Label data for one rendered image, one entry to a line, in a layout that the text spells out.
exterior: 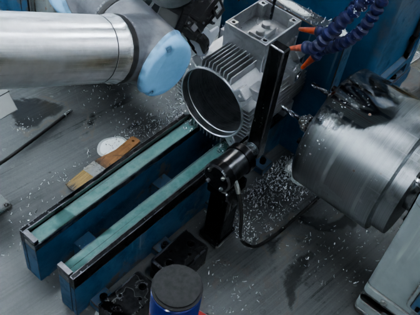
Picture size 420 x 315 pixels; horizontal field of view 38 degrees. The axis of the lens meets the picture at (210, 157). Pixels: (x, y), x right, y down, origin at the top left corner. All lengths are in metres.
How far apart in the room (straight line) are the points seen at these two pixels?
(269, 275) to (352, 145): 0.34
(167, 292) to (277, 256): 0.58
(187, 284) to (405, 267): 0.49
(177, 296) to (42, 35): 0.32
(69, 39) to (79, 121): 0.76
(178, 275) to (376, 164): 0.45
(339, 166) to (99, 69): 0.48
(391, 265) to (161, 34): 0.58
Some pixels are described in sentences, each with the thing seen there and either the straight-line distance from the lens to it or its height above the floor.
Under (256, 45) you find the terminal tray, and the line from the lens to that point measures 1.16.
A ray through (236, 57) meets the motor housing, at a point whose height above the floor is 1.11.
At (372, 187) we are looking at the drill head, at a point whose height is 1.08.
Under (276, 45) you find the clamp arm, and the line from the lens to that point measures 0.98.
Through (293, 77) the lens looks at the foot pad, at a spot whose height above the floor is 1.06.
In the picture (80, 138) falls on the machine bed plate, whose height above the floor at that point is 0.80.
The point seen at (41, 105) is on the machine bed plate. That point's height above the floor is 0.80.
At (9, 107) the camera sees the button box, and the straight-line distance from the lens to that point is 1.14.
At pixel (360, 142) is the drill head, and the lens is 1.04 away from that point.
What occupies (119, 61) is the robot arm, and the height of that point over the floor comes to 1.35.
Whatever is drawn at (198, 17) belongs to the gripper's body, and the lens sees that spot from 1.06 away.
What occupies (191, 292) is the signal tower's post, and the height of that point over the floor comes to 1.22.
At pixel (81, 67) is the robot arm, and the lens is 0.72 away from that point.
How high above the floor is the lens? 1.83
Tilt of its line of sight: 48 degrees down
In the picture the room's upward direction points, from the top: 9 degrees clockwise
